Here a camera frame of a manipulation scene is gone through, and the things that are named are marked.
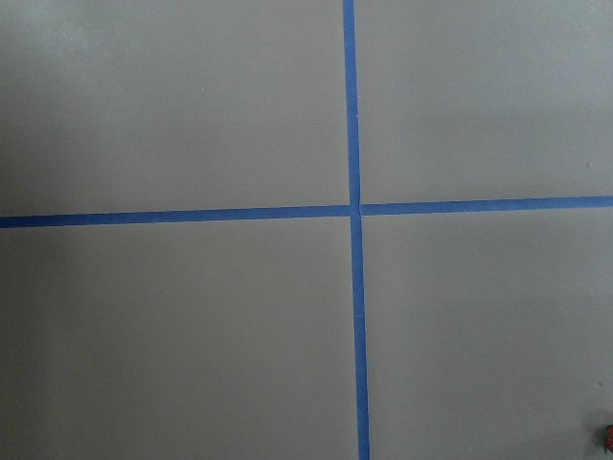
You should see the red strawberry on table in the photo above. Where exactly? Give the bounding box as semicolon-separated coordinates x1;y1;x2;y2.
602;425;613;453

